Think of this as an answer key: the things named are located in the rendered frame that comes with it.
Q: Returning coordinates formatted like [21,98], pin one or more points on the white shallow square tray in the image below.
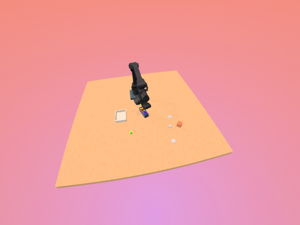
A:
[120,116]

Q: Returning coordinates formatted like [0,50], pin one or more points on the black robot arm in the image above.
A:
[138,84]

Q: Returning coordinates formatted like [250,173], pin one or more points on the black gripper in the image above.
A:
[145,105]

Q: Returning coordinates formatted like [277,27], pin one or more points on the brown rectangular block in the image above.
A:
[179,124]

